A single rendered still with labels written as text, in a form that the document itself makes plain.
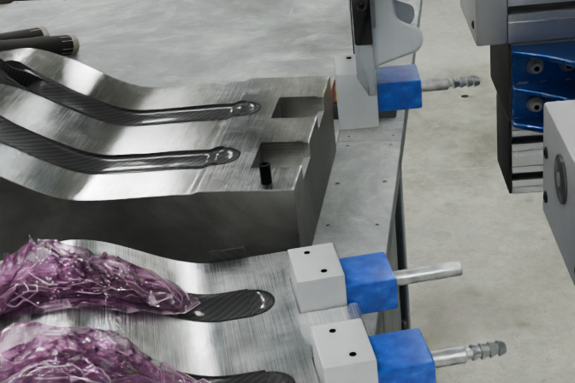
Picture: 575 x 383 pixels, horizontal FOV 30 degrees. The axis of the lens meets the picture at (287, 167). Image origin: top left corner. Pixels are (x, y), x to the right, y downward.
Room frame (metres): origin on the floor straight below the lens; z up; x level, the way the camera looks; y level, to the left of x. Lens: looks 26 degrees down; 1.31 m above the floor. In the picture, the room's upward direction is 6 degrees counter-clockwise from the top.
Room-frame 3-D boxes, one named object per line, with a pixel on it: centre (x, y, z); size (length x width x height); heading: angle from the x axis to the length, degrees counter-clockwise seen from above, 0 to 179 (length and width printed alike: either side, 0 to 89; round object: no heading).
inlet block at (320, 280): (0.71, -0.06, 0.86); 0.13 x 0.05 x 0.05; 96
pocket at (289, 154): (0.88, 0.00, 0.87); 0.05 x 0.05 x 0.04; 78
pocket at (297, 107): (0.99, -0.02, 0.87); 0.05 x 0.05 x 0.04; 78
